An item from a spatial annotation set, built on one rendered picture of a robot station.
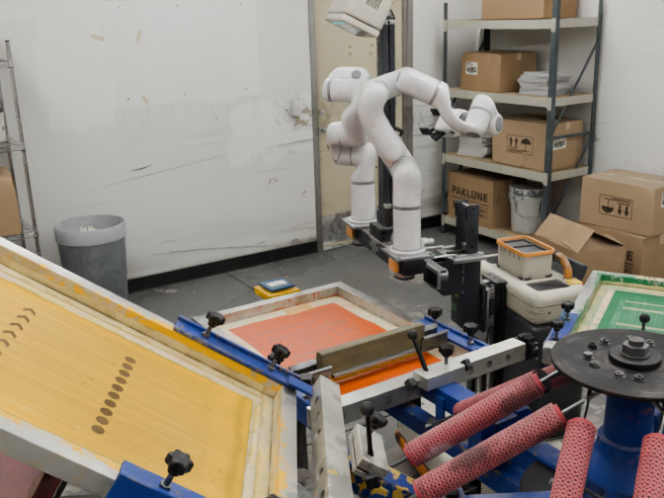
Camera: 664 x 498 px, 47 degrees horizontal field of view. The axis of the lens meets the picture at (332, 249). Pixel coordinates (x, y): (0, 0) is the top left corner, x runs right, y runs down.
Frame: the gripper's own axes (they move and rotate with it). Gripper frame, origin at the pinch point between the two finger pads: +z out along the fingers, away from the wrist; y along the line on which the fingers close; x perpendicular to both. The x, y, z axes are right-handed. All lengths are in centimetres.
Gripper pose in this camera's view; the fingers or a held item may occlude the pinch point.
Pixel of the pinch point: (428, 122)
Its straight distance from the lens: 282.2
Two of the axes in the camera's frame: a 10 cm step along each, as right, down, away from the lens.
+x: -4.8, -5.7, -6.7
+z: -7.4, -1.4, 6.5
